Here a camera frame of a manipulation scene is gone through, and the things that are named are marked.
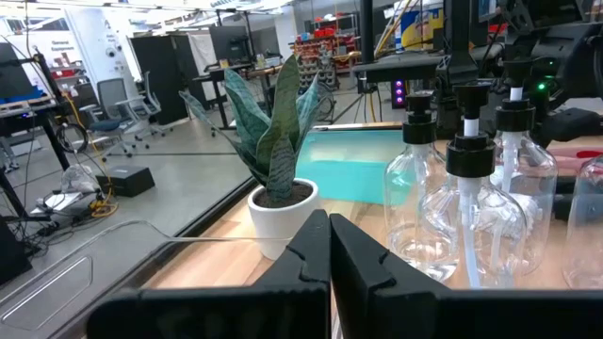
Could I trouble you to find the snake plant in white pot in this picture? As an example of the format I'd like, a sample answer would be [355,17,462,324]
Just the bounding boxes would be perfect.
[178,54,331,261]

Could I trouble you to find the yellow cable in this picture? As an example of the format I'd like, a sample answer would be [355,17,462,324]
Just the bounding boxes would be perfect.
[60,91,119,218]

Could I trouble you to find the black box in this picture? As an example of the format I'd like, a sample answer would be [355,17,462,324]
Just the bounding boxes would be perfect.
[95,164,155,198]

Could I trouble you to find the white pillar with print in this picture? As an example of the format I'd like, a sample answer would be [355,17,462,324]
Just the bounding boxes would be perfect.
[65,7,142,95]

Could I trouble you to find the white plastic bag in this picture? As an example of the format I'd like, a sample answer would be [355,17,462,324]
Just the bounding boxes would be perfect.
[59,163,100,195]

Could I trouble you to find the black case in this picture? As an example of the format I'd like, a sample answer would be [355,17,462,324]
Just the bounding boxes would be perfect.
[0,220,34,286]

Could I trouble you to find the black cabinet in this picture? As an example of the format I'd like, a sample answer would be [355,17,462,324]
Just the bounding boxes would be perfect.
[129,32,208,126]

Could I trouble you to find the translucent teal plastic bin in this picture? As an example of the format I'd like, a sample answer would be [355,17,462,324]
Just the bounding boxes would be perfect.
[295,129,411,204]

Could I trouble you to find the yellow and blue banner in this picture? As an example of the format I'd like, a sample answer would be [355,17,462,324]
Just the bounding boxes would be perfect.
[395,7,447,51]

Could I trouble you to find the grey mesh office chair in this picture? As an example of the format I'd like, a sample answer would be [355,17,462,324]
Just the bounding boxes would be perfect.
[79,77,152,159]

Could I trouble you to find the black computer purple lights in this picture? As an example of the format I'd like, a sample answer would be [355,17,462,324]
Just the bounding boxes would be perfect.
[391,78,409,109]

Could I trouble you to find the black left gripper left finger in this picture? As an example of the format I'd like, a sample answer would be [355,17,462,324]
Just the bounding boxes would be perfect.
[86,209,332,339]

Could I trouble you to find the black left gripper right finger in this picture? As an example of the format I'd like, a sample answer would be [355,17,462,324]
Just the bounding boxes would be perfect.
[330,213,603,339]

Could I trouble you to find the white office chair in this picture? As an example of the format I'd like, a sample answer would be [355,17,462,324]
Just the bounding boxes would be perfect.
[115,70,173,142]

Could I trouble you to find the shelf with red bins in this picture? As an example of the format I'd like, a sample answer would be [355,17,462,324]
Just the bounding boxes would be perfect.
[291,27,359,90]

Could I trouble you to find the black monitor on desk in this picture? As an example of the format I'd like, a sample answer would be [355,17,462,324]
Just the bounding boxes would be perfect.
[209,25,251,65]

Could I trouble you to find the clear plastic pump bottle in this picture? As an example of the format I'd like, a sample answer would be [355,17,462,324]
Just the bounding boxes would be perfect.
[416,80,528,289]
[562,154,603,289]
[489,58,560,277]
[383,90,461,283]

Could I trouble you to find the black standing desk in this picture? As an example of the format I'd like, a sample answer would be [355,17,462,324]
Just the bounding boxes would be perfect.
[192,63,284,131]

